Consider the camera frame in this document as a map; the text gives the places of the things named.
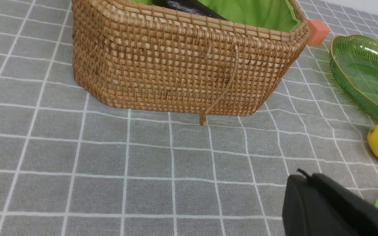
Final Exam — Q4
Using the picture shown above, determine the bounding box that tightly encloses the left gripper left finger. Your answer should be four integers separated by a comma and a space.
282, 168, 359, 236

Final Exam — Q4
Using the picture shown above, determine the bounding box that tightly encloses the purple eggplant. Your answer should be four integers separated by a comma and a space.
152, 0, 227, 21

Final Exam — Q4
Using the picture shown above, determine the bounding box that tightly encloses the green glass plate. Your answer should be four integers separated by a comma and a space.
329, 35, 378, 121

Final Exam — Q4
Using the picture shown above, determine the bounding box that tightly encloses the grey checked tablecloth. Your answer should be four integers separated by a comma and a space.
0, 0, 378, 236

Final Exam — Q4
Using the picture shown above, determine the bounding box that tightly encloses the orange foam cube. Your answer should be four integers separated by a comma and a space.
307, 19, 330, 46

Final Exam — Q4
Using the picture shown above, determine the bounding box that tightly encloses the woven rattan basket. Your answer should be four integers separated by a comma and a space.
72, 0, 310, 125

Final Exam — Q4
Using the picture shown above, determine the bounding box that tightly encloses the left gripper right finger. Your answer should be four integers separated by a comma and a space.
310, 173, 378, 236

